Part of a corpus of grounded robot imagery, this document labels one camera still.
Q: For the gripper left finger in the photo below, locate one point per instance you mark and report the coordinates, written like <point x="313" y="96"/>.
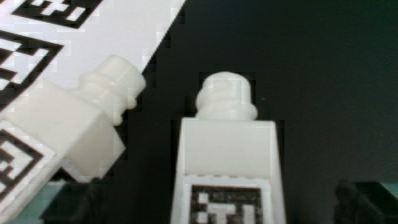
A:
<point x="77" y="206"/>

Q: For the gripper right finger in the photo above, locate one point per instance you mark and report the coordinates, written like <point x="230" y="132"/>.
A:
<point x="366" y="202"/>

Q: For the white table leg with tag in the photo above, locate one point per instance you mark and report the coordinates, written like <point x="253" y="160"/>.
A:
<point x="228" y="187"/>

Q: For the white sheet with tags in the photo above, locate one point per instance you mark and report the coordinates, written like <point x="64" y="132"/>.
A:
<point x="61" y="34"/>

